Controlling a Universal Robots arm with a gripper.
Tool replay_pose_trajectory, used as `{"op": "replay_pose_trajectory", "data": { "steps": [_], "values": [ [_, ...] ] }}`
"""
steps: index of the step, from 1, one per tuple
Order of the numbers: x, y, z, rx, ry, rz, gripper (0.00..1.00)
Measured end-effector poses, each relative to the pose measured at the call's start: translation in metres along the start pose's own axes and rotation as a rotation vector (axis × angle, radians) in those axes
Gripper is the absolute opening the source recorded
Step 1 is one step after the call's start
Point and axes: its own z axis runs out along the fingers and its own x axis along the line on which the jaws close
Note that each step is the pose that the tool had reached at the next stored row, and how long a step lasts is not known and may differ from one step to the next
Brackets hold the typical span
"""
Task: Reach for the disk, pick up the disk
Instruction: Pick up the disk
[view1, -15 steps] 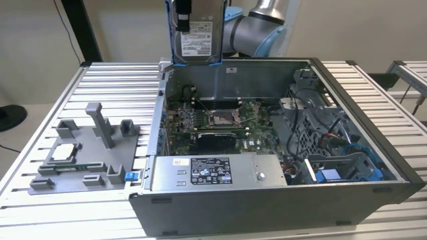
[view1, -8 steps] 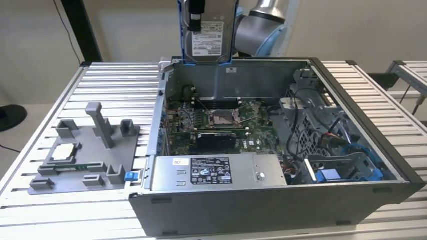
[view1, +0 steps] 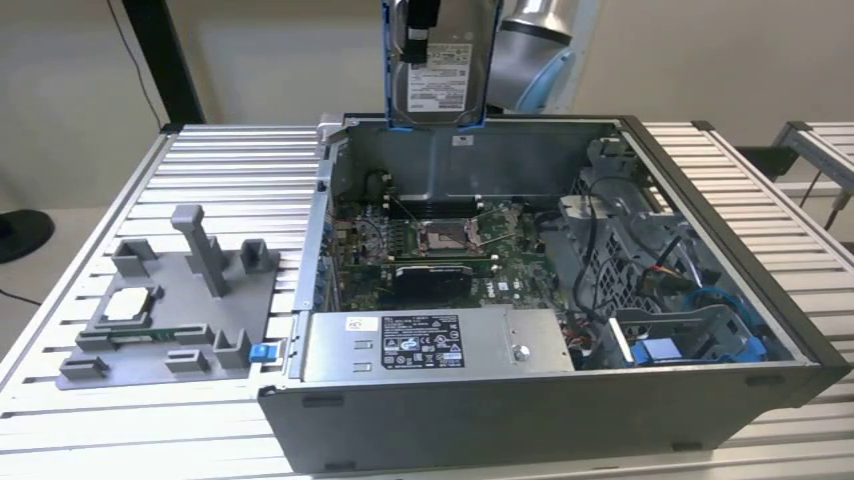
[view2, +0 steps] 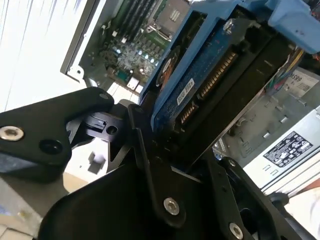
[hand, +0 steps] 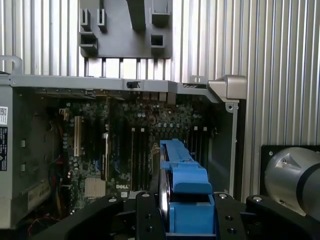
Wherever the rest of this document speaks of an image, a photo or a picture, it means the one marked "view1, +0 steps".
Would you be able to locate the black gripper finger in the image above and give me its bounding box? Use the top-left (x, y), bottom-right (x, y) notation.
top-left (402, 0), bottom-right (443, 65)

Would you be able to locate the hard disk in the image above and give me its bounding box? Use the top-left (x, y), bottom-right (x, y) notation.
top-left (380, 0), bottom-right (502, 133)

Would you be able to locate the metal disk bay cage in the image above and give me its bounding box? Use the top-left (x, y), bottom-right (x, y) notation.
top-left (539, 137), bottom-right (799, 371)

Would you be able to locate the metal locking lever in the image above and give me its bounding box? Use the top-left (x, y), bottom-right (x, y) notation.
top-left (390, 193), bottom-right (426, 226)

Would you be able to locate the metal socket cover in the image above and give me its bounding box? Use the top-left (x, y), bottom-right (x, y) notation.
top-left (464, 207), bottom-right (523, 247)

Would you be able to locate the CPU socket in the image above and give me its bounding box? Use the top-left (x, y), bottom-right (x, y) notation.
top-left (412, 217), bottom-right (482, 254)

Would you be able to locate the green motherboard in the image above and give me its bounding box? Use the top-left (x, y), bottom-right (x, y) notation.
top-left (330, 199), bottom-right (568, 314)

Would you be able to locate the black graphics card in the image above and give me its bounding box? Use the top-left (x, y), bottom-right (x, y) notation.
top-left (390, 264), bottom-right (475, 304)

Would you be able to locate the aluminium slat side table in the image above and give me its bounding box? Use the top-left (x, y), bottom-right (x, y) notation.
top-left (773, 119), bottom-right (854, 197)

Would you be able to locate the silver power supply box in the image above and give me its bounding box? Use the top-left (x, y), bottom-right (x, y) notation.
top-left (299, 307), bottom-right (579, 379)

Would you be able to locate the grey parts rack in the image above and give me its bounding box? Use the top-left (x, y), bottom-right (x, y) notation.
top-left (53, 203), bottom-right (286, 391)

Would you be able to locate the silver CPU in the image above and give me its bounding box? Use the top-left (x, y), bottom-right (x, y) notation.
top-left (99, 287), bottom-right (161, 324)

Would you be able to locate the black round stand base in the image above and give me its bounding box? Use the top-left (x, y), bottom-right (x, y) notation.
top-left (0, 209), bottom-right (56, 265)

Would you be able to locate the green RAM stick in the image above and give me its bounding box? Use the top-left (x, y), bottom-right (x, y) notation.
top-left (109, 326), bottom-right (201, 346)

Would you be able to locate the black open PC case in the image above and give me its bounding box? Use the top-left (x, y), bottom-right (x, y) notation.
top-left (256, 112), bottom-right (854, 474)

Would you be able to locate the black upright post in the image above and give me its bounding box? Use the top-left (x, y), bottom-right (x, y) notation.
top-left (121, 0), bottom-right (208, 126)

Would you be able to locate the long black wire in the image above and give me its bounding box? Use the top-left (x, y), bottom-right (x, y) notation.
top-left (572, 174), bottom-right (652, 324)

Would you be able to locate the yellow red power wire bundle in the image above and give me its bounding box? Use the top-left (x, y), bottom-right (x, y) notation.
top-left (642, 266), bottom-right (690, 302)

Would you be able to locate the blue wire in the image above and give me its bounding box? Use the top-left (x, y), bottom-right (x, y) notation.
top-left (685, 283), bottom-right (743, 324)

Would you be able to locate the blue disk bay bracket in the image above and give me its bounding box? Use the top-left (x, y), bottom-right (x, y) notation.
top-left (630, 337), bottom-right (686, 369)

